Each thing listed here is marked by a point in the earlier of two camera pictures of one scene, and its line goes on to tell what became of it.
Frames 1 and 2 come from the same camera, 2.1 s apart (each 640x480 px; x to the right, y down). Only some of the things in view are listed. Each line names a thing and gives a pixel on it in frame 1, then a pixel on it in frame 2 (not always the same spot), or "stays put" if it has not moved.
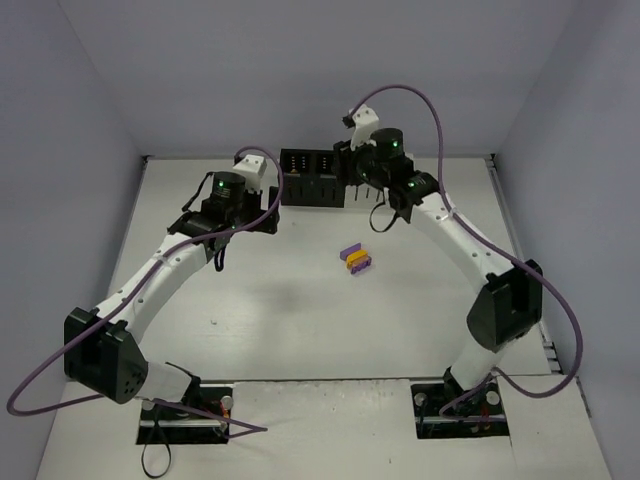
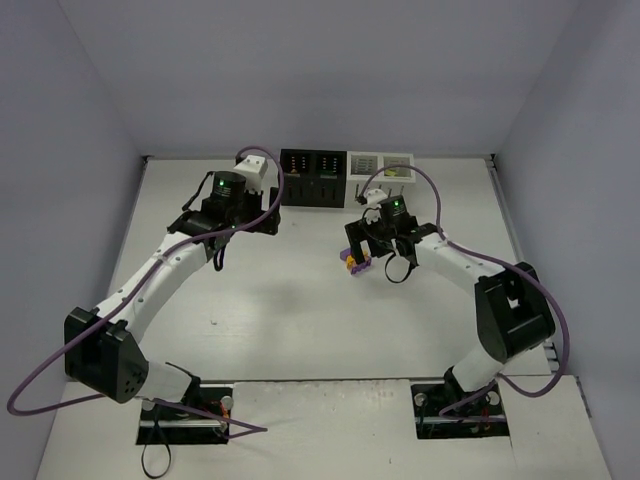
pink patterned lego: x=360 y=264 stays put
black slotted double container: x=311 y=178 stays put
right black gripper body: x=343 y=161 to x=361 y=236
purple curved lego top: x=344 y=252 stays put
